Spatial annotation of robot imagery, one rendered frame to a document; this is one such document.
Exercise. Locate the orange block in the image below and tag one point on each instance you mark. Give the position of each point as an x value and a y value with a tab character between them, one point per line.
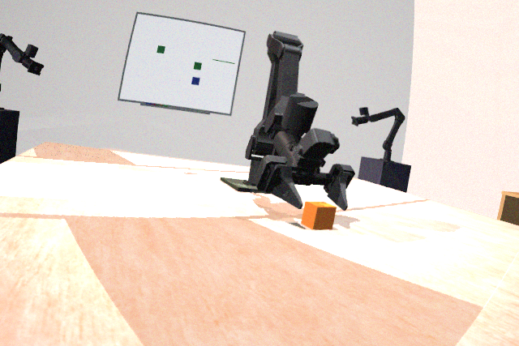
318	215

